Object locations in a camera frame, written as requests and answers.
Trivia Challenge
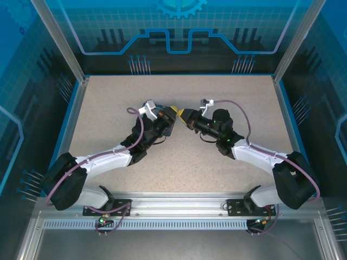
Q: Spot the slotted grey cable duct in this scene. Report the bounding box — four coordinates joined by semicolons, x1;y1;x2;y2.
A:
43;219;257;231

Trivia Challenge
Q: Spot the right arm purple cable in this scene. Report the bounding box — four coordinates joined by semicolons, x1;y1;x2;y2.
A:
213;99;321;236

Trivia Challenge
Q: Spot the aluminium side rail blue edge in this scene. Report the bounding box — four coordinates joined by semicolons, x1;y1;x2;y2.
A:
272;75;320;197
44;77;90;197

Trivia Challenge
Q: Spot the aluminium frame post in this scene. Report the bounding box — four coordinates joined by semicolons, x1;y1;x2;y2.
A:
29;0;90;83
272;0;322;83

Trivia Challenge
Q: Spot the grey metal bottom panel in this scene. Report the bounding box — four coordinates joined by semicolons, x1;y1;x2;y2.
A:
16;211;337;260

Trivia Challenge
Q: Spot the small LED circuit board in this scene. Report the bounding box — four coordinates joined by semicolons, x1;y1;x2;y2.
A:
98;214;114;228
251;216;272;228

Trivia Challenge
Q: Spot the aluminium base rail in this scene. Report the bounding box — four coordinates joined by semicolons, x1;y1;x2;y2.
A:
36;192;325;217

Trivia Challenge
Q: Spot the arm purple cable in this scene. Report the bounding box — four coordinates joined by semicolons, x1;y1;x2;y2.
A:
44;107;144;236
213;99;321;236

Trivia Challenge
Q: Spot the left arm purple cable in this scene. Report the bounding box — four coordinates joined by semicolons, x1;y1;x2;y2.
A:
44;107;144;236

